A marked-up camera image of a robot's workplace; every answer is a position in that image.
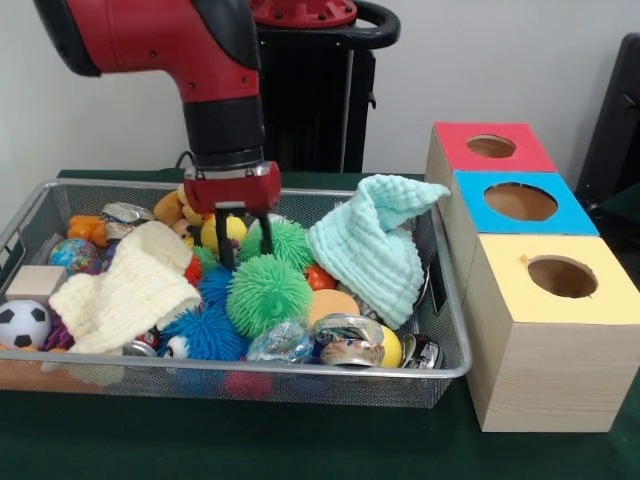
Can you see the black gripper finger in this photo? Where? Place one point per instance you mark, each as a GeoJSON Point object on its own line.
{"type": "Point", "coordinates": [225, 240]}
{"type": "Point", "coordinates": [265, 232]}

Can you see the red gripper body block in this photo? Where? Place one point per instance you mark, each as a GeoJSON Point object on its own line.
{"type": "Point", "coordinates": [232, 188]}

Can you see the green furry monster toy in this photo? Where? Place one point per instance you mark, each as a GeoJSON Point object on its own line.
{"type": "Point", "coordinates": [290, 243]}

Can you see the cream muslin cloth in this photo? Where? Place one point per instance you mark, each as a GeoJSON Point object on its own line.
{"type": "Point", "coordinates": [130, 290]}

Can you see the mint green muslin cloth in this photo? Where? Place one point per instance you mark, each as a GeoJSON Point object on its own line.
{"type": "Point", "coordinates": [375, 250]}

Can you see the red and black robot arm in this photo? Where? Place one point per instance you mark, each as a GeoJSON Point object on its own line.
{"type": "Point", "coordinates": [150, 35]}

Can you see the clear mesh bin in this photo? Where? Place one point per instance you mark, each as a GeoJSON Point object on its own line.
{"type": "Point", "coordinates": [350, 388]}

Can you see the wooden box with three holes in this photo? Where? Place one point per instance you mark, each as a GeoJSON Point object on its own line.
{"type": "Point", "coordinates": [550, 370]}

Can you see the plain yellow ball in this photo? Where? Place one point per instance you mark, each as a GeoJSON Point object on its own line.
{"type": "Point", "coordinates": [245, 232]}

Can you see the green spiky rubber ball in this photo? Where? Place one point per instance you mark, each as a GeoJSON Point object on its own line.
{"type": "Point", "coordinates": [268, 293]}

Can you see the yellow plush animal toy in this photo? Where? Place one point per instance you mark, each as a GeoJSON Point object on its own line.
{"type": "Point", "coordinates": [168, 208]}

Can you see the blue furry monster toy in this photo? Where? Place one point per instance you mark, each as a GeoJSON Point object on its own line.
{"type": "Point", "coordinates": [205, 335]}

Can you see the dark green table cloth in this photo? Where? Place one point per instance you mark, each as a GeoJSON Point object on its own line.
{"type": "Point", "coordinates": [300, 440]}

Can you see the small black white soccer ball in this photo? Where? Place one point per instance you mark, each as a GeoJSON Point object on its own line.
{"type": "Point", "coordinates": [22, 323]}

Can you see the black upright panel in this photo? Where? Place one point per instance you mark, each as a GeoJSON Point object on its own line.
{"type": "Point", "coordinates": [615, 130]}

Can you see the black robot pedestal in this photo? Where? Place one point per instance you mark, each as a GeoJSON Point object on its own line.
{"type": "Point", "coordinates": [320, 110]}

